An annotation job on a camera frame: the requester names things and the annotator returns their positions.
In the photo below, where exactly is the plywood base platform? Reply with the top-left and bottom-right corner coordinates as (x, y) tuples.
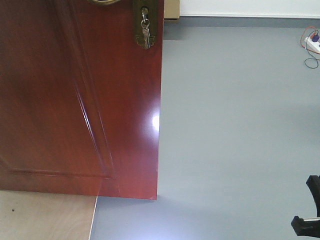
(0, 190), (97, 240)

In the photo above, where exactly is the brown wooden door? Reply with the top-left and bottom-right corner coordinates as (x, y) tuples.
(0, 0), (164, 200)

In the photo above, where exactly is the brass door lock plate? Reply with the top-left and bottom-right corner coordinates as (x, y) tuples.
(133, 0), (159, 50)

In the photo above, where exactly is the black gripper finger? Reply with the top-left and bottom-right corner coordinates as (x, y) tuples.
(306, 175), (320, 217)
(291, 216), (320, 237)

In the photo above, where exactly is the purple plug adapter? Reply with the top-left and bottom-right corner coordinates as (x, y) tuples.
(311, 34), (320, 42)

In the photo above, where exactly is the silver key bunch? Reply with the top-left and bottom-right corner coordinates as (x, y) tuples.
(140, 6), (151, 50)

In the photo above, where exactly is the white power strip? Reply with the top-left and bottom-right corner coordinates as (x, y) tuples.
(304, 37), (320, 54)

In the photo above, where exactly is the closed cardboard box 2#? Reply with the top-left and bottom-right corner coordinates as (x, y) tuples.
(164, 0), (180, 20)

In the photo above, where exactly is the brass door handle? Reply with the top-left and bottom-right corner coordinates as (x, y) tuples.
(88, 0), (120, 6)

